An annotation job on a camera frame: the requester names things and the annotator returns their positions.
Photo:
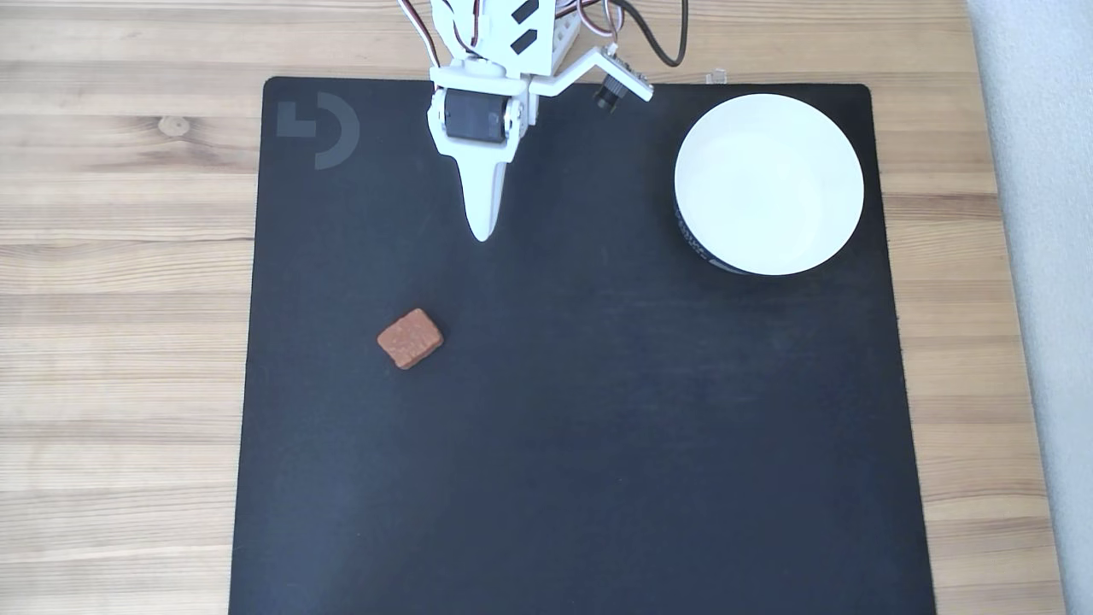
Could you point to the red-brown block toy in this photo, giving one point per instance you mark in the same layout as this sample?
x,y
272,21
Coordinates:
x,y
411,339

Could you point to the white round bowl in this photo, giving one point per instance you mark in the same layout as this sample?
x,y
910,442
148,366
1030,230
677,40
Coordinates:
x,y
768,184

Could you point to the small clear plastic clip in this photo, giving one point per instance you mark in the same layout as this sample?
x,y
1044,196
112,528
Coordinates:
x,y
716,76

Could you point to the black desk mat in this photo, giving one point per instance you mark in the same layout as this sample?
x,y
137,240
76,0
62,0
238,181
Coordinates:
x,y
546,427

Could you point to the black gripper camera module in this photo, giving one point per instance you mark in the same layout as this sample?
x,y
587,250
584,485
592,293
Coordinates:
x,y
616,84

